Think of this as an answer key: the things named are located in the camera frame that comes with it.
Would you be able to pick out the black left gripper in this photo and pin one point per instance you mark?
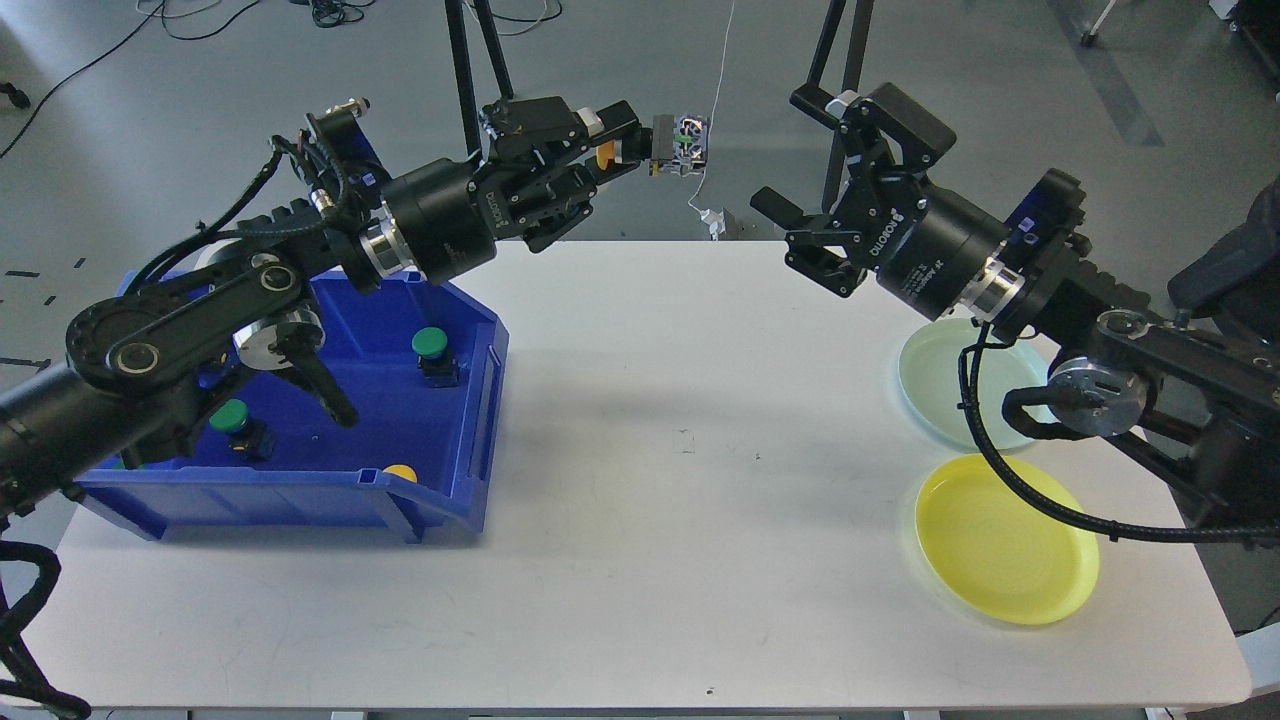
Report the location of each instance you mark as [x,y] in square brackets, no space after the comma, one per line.
[446,218]

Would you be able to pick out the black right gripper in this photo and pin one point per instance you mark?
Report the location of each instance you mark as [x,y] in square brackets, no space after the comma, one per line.
[923,243]

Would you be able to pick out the green push button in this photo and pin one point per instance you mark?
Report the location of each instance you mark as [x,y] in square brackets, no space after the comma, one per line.
[247,436]
[435,359]

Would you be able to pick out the yellow push button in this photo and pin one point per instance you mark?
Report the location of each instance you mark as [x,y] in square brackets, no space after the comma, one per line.
[403,471]
[678,144]

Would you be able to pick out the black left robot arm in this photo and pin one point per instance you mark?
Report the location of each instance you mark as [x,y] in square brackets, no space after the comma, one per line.
[145,371]

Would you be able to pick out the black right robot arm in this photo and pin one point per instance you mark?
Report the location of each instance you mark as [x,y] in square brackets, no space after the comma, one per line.
[1197,409]

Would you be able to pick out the light green plate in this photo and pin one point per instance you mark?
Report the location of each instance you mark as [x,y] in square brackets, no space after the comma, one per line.
[928,377]

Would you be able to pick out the yellow push button front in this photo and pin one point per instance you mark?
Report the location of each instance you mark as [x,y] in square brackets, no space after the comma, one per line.
[403,471]

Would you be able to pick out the yellow plate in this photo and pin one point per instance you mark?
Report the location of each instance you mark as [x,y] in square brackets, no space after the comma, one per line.
[995,553]

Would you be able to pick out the blue plastic bin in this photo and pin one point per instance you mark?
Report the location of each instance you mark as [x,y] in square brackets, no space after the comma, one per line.
[323,475]

